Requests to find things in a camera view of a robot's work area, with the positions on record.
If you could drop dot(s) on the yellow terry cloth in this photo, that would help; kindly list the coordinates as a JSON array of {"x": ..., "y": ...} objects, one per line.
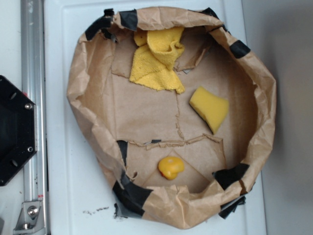
[{"x": 155, "y": 57}]

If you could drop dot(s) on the brown paper bag bin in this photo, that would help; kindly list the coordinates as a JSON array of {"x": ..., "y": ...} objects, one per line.
[{"x": 131, "y": 127}]

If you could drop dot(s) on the yellow rubber duck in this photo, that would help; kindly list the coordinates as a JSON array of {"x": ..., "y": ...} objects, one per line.
[{"x": 170, "y": 167}]

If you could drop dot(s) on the yellow sponge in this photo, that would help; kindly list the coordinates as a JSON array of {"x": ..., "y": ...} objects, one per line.
[{"x": 211, "y": 108}]

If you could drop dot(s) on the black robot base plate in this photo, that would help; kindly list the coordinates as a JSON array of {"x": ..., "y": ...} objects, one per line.
[{"x": 17, "y": 130}]

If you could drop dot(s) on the aluminium extrusion rail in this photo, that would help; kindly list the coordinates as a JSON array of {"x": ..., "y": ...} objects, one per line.
[{"x": 35, "y": 173}]

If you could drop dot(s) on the metal corner bracket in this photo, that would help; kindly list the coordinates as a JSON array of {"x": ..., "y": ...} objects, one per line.
[{"x": 31, "y": 219}]

